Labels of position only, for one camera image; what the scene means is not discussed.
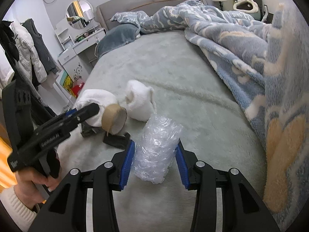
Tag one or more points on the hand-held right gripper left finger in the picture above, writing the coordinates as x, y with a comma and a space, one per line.
126, 164

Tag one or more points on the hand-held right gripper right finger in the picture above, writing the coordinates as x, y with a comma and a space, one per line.
182, 166

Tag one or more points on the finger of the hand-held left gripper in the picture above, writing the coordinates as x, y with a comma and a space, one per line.
84, 114
72, 112

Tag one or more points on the white cloth wad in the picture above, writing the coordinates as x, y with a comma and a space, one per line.
96, 96

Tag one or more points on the brown cardboard tape core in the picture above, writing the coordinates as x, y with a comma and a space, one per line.
109, 116

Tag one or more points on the large bubble wrap piece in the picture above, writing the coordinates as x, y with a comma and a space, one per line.
157, 149

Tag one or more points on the white cloth with opening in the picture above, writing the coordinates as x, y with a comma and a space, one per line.
140, 106

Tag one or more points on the person's left forearm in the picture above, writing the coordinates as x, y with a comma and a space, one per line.
14, 205

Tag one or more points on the person's left hand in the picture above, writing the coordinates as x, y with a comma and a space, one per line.
31, 186

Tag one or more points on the red box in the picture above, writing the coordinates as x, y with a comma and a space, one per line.
77, 90

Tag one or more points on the yellow painting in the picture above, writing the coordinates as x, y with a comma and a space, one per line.
65, 81

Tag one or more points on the yellow curtain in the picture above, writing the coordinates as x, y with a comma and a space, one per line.
4, 162

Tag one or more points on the white dressing table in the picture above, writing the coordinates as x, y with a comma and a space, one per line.
82, 48

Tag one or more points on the green packet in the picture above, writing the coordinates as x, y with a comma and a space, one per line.
81, 38

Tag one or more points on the grey knit vest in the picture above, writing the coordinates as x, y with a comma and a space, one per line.
41, 43

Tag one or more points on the white puffer vest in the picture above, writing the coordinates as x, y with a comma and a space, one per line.
26, 50

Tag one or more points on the grey-blue pillow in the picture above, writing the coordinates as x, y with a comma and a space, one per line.
115, 37

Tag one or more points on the black hanging garment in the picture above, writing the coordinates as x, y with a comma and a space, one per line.
9, 41

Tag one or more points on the silver shade table lamp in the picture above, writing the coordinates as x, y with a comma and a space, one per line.
88, 15

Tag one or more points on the oval mirror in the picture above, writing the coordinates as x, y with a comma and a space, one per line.
79, 12

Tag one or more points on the blue patterned fleece blanket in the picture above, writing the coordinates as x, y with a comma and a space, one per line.
241, 53

